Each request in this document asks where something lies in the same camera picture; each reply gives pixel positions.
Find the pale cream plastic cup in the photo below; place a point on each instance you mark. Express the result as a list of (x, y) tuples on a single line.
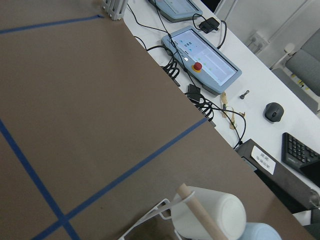
[(226, 210)]

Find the light blue plastic cup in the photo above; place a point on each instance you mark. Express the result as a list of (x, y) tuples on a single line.
[(259, 231)]

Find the brown table mat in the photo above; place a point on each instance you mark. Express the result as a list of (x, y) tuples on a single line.
[(93, 133)]

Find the blue teach pendant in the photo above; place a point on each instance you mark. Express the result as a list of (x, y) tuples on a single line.
[(177, 10), (201, 59)]

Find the black bolt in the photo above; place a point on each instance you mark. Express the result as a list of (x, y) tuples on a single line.
[(242, 96)]

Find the black power adapter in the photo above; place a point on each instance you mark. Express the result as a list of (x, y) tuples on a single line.
[(209, 25)]

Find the black computer mouse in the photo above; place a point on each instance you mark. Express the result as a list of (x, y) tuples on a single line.
[(273, 112)]

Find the black keyboard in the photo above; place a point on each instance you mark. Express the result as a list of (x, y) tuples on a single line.
[(297, 155)]

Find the grey office chair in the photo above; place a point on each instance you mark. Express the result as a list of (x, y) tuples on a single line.
[(305, 65)]

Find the black labelled box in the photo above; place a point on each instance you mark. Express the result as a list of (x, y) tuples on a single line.
[(288, 188)]

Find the white wire cup rack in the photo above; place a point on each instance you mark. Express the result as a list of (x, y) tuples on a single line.
[(187, 202)]

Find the aluminium frame post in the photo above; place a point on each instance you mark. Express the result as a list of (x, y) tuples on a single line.
[(115, 9)]

